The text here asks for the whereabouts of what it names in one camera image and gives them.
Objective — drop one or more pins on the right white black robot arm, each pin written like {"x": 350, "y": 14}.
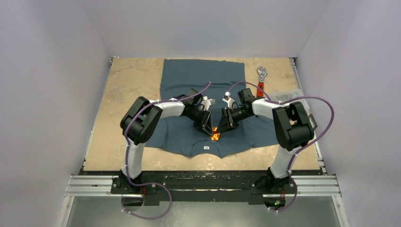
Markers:
{"x": 292, "y": 127}

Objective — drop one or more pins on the clear plastic screw box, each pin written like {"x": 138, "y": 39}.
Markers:
{"x": 285, "y": 95}

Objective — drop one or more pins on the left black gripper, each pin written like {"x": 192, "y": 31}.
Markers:
{"x": 204, "y": 125}

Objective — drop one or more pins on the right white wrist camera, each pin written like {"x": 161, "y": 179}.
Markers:
{"x": 227, "y": 99}

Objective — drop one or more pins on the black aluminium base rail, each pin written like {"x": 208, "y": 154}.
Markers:
{"x": 252, "y": 187}

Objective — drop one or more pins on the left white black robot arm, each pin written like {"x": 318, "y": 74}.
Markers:
{"x": 139, "y": 123}

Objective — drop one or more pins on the orange yellow flower brooch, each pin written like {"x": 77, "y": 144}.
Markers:
{"x": 215, "y": 136}

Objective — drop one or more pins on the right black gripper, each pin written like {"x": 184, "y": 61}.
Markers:
{"x": 227, "y": 116}

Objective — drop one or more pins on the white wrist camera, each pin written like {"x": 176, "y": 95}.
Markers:
{"x": 207, "y": 102}
{"x": 227, "y": 99}

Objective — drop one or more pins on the red handled adjustable wrench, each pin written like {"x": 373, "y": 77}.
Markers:
{"x": 262, "y": 72}

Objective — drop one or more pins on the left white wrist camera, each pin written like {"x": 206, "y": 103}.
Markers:
{"x": 207, "y": 102}

